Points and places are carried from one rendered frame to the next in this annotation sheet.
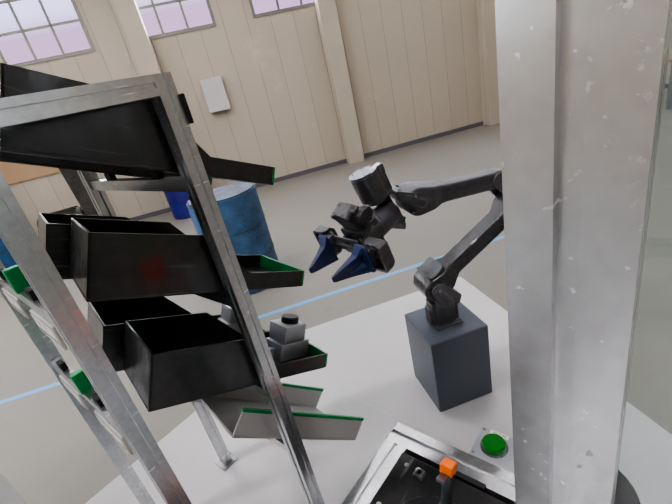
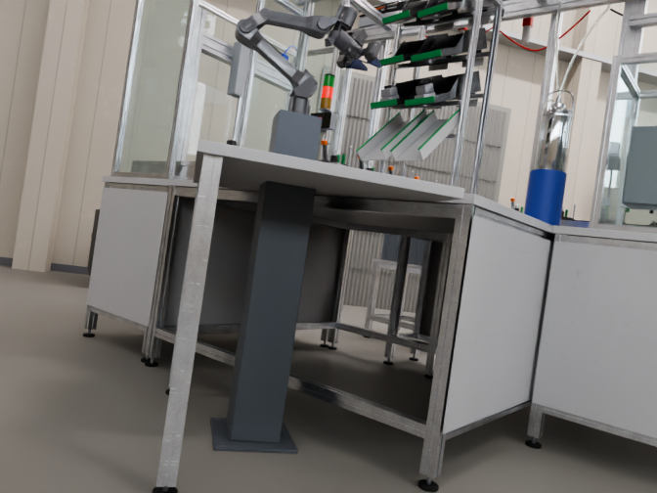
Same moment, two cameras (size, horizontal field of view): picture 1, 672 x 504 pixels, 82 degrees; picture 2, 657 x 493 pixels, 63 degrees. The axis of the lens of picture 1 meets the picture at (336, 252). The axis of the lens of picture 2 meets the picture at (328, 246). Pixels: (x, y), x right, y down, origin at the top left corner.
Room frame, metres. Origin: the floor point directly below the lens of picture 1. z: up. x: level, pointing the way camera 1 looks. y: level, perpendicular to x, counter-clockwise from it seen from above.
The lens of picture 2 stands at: (2.52, -0.21, 0.65)
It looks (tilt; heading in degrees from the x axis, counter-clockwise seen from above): 0 degrees down; 175
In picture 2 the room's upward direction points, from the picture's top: 8 degrees clockwise
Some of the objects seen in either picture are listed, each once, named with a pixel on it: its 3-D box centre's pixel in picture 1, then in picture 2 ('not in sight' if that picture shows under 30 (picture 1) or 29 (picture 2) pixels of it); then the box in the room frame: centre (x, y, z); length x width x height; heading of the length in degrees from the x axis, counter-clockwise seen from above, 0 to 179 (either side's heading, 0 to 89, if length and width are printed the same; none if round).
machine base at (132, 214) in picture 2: not in sight; (229, 270); (-0.73, -0.48, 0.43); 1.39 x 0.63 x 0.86; 136
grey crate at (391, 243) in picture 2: not in sight; (428, 251); (-1.56, 0.95, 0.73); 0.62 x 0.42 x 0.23; 46
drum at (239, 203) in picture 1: (236, 238); not in sight; (3.46, 0.88, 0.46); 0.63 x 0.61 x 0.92; 101
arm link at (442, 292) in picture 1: (438, 287); (301, 91); (0.74, -0.20, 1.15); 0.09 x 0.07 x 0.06; 10
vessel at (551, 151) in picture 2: not in sight; (553, 131); (0.18, 0.95, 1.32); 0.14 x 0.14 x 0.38
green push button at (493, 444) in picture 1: (494, 445); not in sight; (0.48, -0.20, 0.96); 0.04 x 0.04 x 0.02
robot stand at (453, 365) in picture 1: (447, 352); (292, 147); (0.75, -0.21, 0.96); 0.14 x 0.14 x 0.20; 10
